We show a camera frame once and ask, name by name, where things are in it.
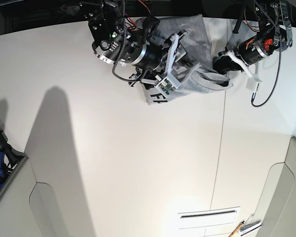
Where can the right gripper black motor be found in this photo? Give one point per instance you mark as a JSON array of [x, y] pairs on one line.
[[152, 58]]

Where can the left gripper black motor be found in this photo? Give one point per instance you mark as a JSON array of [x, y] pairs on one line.
[[248, 52]]

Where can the grey T-shirt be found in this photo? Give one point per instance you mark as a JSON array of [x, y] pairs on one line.
[[201, 77]]

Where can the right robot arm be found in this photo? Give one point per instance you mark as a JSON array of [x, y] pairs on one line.
[[113, 33]]

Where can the silver binder clip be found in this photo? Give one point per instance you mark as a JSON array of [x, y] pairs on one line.
[[249, 227]]

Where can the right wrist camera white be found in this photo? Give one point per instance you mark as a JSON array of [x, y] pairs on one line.
[[167, 84]]

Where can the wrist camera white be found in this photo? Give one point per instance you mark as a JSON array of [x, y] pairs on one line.
[[167, 84], [252, 84]]

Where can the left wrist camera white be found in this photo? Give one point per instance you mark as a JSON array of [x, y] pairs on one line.
[[252, 84]]

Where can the white cable grommet plate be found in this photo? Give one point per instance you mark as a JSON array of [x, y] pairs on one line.
[[210, 218]]

